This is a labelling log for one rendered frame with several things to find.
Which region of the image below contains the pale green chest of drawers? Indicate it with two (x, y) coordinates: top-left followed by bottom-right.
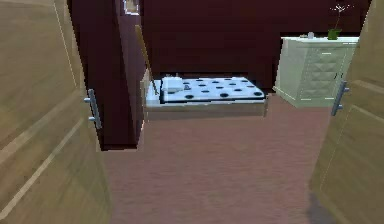
(272, 35), (360, 109)

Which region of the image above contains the bed with dotted white cover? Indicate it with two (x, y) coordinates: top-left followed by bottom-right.
(141, 68), (270, 121)

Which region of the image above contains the house plant in green pot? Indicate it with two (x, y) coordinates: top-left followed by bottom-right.
(326, 3), (354, 41)

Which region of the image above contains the white pillow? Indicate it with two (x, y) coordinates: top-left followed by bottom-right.
(160, 76), (185, 95)

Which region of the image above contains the framed picture on wall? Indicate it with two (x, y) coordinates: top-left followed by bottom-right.
(123, 0), (141, 16)

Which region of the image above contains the grey bar door handle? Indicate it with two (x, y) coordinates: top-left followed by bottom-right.
(83, 88), (103, 130)
(330, 80), (350, 117)

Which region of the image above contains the light wooden room door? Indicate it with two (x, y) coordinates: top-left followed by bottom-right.
(0, 0), (113, 224)
(308, 0), (384, 224)

